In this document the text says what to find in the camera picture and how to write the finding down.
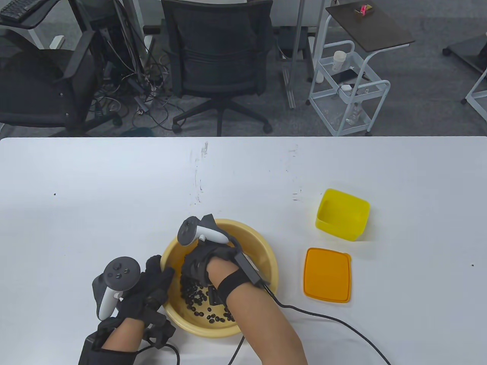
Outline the black padded office chair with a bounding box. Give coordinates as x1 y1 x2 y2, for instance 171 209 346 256
0 30 123 136

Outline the black right wrist camera band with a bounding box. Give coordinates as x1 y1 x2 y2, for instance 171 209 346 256
207 251 272 306

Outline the black table base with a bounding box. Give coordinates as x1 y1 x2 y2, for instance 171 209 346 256
442 33 487 73

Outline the white rolling cart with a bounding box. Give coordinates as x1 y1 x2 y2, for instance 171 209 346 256
307 40 391 136

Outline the person's right hand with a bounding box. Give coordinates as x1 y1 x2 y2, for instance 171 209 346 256
181 243 240 289

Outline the person's left hand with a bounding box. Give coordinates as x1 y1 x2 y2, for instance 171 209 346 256
97 255 176 349

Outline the yellow plastic container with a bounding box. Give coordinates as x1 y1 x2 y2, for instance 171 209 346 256
315 188 371 241

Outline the person's left forearm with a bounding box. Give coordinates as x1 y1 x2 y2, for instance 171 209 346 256
102 317 147 352

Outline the white table frame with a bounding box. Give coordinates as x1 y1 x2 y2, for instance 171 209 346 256
461 70 487 123

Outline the dark brown side table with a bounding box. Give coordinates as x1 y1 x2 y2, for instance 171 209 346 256
325 0 416 53

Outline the black phone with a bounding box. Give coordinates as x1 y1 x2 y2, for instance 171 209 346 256
330 68 370 85

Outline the yellow plastic basin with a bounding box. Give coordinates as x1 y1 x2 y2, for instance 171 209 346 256
160 219 279 338

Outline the black wrist camera band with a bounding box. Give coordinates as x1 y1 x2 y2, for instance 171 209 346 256
207 251 272 306
78 304 177 365

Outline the grey left hand controller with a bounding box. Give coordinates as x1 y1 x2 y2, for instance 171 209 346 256
92 257 140 321

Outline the orange container lid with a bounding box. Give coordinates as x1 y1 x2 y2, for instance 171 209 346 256
303 248 352 303

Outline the black computer tower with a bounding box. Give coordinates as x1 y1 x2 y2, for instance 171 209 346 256
74 0 132 76

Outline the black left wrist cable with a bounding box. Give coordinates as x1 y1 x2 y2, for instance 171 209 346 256
137 341 181 365

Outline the pile of coffee beans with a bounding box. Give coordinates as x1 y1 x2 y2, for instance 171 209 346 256
179 274 237 324

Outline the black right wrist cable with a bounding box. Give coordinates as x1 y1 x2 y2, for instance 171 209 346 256
228 283 392 365

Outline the grey hand controller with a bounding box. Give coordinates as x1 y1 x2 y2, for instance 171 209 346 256
92 257 140 321
177 214 238 248

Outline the grey right hand controller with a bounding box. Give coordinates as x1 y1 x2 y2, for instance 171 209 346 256
177 214 238 248

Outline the tangle of floor cables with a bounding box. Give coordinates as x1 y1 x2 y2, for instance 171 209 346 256
89 23 187 132

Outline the grey metal desk leg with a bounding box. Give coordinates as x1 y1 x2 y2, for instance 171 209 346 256
282 0 307 110

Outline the grey keyboard desk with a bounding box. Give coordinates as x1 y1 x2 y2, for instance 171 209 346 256
0 0 63 50

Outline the black mesh office chair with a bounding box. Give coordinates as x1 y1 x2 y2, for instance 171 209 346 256
160 0 275 134

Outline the person's right forearm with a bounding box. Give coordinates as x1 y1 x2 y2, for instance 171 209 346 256
207 257 309 365

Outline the clear plastic bottle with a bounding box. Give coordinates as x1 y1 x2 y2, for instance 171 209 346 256
344 102 362 126

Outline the black left wrist camera band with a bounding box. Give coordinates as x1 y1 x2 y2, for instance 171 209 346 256
78 304 177 365

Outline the black keyboard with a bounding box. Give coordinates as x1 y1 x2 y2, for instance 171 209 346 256
0 0 39 21

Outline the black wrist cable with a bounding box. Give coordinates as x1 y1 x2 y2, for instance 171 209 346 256
228 283 392 365
137 341 181 365

